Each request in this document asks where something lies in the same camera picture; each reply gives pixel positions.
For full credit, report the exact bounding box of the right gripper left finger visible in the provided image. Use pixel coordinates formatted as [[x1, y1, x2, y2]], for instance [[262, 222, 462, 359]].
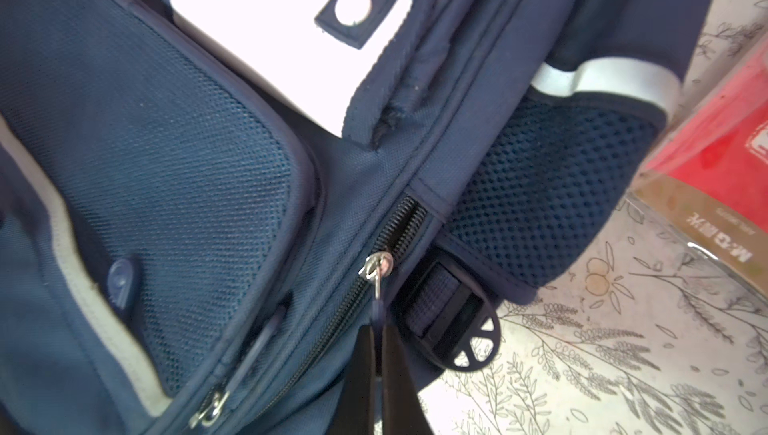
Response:
[[326, 325, 376, 435]]

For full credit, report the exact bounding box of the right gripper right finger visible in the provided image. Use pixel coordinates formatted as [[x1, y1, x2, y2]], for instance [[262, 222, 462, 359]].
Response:
[[380, 325, 433, 435]]

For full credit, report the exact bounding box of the navy blue student backpack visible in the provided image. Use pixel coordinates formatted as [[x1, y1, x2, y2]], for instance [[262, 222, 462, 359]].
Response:
[[1, 0, 712, 434]]

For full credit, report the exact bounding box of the red small card pack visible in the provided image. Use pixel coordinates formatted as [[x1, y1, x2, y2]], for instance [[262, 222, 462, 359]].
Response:
[[633, 39, 767, 295]]

